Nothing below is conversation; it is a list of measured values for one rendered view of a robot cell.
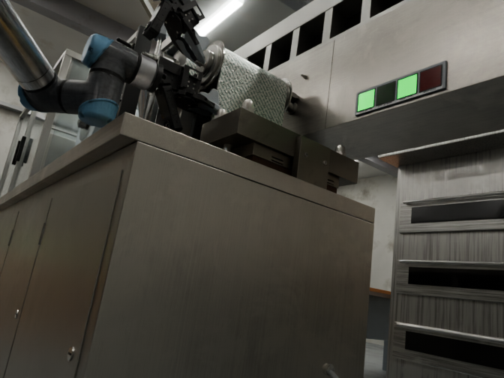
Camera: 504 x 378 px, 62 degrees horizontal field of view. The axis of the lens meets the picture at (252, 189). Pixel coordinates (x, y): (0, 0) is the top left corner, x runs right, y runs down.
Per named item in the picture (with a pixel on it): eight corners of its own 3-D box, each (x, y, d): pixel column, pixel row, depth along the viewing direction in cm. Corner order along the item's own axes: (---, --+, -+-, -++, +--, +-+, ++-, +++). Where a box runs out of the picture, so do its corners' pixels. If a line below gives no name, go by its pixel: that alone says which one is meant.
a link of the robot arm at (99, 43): (76, 72, 92) (85, 38, 94) (123, 91, 98) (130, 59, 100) (86, 59, 86) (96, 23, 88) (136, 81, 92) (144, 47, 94)
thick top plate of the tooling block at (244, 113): (198, 147, 100) (202, 124, 102) (313, 190, 123) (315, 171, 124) (237, 132, 88) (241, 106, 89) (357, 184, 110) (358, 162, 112)
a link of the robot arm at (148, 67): (137, 78, 93) (124, 88, 99) (156, 86, 95) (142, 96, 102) (144, 48, 94) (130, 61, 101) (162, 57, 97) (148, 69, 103)
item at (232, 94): (208, 137, 107) (219, 73, 112) (275, 164, 121) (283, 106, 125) (208, 136, 107) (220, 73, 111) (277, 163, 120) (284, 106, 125)
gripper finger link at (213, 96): (233, 94, 109) (203, 80, 104) (229, 115, 108) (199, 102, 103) (226, 98, 112) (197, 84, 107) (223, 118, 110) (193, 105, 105)
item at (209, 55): (205, 45, 117) (212, 55, 112) (211, 48, 118) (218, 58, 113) (193, 68, 120) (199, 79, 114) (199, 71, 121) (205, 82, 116)
